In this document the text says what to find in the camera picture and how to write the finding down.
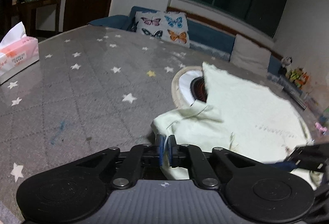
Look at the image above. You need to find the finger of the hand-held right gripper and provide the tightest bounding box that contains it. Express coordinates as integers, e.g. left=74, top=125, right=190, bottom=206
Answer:
left=270, top=161, right=299, bottom=171
left=285, top=145, right=307, bottom=163

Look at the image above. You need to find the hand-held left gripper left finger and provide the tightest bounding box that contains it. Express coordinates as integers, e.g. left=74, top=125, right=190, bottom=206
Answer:
left=74, top=134, right=167, bottom=190

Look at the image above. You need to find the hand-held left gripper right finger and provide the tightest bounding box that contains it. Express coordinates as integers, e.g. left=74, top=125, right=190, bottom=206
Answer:
left=168, top=135, right=257, bottom=190

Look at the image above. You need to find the pale green lace-trimmed garment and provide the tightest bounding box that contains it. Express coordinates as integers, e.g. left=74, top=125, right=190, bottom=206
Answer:
left=150, top=62, right=324, bottom=190

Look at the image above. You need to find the round black induction cooktop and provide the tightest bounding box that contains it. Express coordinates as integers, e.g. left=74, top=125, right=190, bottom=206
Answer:
left=190, top=77, right=208, bottom=102

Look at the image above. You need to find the orange fox plush toy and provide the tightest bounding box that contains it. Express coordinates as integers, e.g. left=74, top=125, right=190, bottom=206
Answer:
left=295, top=72, right=310, bottom=89

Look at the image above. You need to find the panda plush toy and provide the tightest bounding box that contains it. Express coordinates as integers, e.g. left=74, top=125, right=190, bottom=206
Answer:
left=280, top=56, right=294, bottom=75

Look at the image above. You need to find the grey star-print tablecloth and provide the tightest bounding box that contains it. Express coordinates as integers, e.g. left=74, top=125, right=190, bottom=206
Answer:
left=0, top=25, right=329, bottom=188

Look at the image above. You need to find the plain beige pillow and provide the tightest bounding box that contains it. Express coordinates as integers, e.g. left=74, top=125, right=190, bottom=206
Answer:
left=231, top=33, right=272, bottom=70

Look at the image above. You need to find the blue sofa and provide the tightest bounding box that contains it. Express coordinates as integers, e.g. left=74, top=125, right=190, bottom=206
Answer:
left=87, top=6, right=286, bottom=78

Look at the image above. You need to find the butterfly print pillow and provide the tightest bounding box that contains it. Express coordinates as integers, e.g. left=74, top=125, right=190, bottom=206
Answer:
left=134, top=10, right=191, bottom=48

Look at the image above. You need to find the pink tissue pack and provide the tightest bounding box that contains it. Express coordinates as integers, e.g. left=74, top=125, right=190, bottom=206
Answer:
left=0, top=22, right=39, bottom=84

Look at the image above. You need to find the dark wooden side table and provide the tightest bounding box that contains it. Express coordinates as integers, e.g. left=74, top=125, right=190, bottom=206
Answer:
left=15, top=0, right=63, bottom=37

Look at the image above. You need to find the pink hair tie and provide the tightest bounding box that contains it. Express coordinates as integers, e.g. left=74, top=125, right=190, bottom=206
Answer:
left=315, top=122, right=328, bottom=134

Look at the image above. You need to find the white cooktop ring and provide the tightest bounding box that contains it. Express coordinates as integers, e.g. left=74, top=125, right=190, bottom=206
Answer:
left=178, top=71, right=203, bottom=107

